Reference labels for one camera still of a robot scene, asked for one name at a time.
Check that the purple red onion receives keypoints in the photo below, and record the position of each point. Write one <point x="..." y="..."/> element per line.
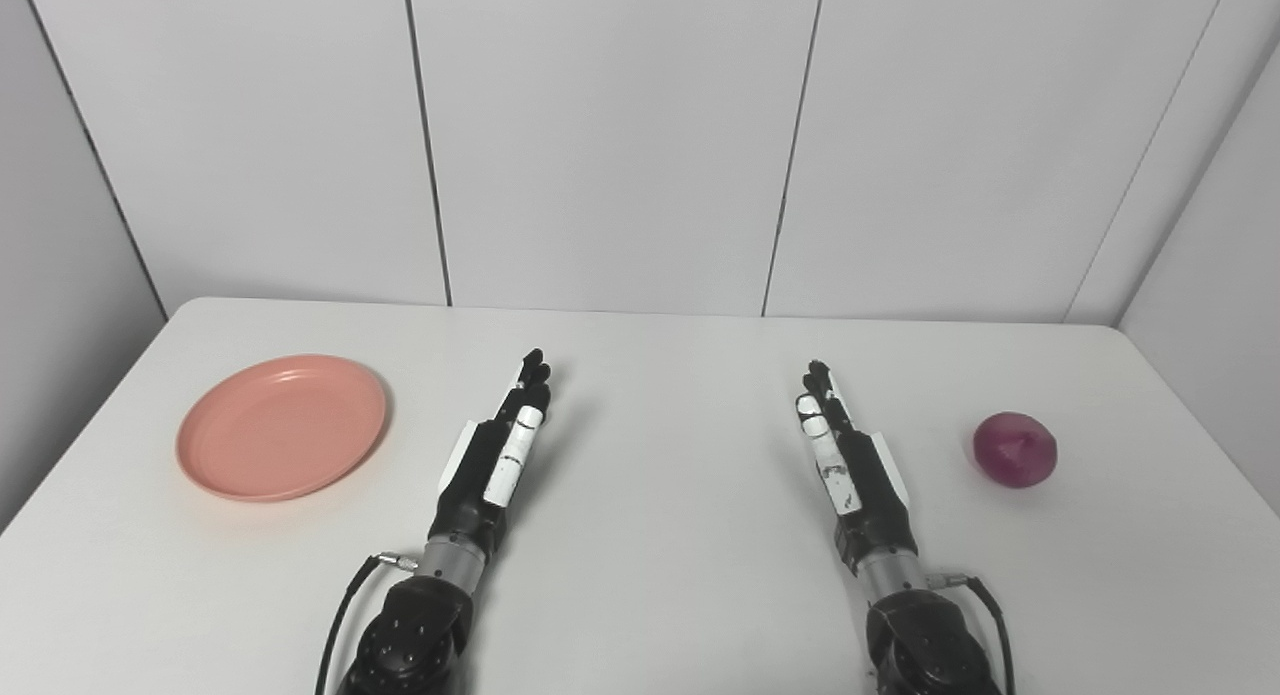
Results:
<point x="1015" y="450"/>

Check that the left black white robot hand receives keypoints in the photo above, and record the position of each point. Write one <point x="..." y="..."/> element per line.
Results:
<point x="478" y="475"/>

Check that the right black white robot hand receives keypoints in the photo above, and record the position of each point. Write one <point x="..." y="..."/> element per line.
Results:
<point x="872" y="490"/>

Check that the pink round plate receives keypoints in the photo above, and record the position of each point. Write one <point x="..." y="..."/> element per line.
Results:
<point x="282" y="427"/>

